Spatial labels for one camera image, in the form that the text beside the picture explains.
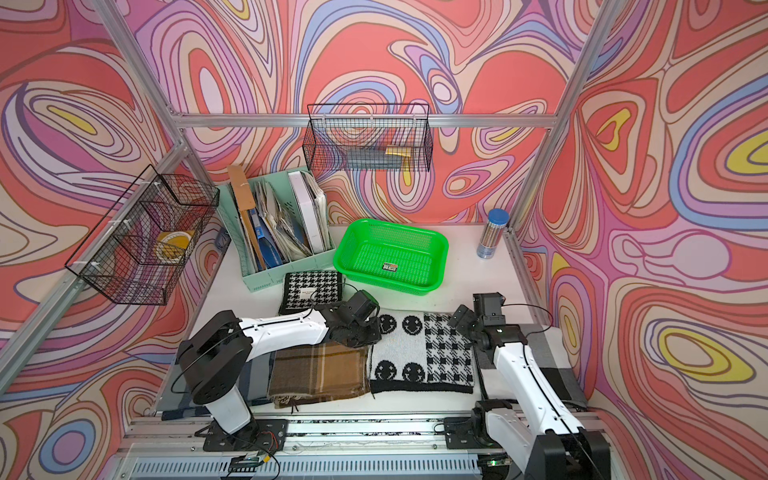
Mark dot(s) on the mint green file organizer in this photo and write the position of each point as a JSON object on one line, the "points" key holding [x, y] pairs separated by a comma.
{"points": [[279, 229]]}

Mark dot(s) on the green plastic basket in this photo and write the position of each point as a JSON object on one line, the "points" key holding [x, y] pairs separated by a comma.
{"points": [[420, 254]]}

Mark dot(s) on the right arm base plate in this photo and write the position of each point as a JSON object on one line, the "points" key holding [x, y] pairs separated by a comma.
{"points": [[466, 433]]}

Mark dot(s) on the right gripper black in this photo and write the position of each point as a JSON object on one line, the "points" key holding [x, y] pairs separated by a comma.
{"points": [[461, 320]]}

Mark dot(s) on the clear tube with blue cap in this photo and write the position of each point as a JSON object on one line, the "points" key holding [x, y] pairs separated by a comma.
{"points": [[495, 226]]}

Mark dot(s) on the black wire basket back wall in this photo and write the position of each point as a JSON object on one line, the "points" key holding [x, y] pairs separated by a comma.
{"points": [[368, 137]]}

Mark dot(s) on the black wire basket wall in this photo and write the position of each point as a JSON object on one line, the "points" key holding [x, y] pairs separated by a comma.
{"points": [[368, 137], [116, 259]]}

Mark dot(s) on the black wire basket left wall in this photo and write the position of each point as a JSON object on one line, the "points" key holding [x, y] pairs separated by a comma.
{"points": [[116, 259]]}

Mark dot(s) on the aluminium rail front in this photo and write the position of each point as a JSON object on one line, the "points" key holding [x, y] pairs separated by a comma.
{"points": [[313, 446]]}

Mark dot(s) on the houndstooth black white scarf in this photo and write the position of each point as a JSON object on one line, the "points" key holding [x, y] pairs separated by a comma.
{"points": [[304, 290]]}

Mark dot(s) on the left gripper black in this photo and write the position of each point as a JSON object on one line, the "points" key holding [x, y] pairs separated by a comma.
{"points": [[375, 336]]}

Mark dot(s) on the grey navy striped scarf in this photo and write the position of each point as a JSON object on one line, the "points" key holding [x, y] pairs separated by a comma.
{"points": [[175, 401]]}

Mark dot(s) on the brown plaid scarf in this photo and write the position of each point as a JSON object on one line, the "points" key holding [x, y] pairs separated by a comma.
{"points": [[319, 373]]}

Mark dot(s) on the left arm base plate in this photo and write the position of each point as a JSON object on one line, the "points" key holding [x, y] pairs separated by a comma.
{"points": [[267, 435]]}

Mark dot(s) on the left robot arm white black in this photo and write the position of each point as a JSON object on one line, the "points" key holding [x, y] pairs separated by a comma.
{"points": [[212, 360]]}

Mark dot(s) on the brown cardboard folder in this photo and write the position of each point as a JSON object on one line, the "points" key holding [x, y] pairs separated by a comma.
{"points": [[245, 204]]}

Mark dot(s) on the smiley checkered white black scarf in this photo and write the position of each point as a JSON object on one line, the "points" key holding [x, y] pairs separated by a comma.
{"points": [[420, 352]]}

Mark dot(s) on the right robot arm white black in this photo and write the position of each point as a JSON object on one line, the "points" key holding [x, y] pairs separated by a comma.
{"points": [[538, 433]]}

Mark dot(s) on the white binder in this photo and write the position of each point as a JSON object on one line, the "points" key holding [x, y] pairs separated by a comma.
{"points": [[312, 204]]}

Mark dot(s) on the yellow tape roll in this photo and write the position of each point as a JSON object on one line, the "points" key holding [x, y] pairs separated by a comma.
{"points": [[171, 247]]}

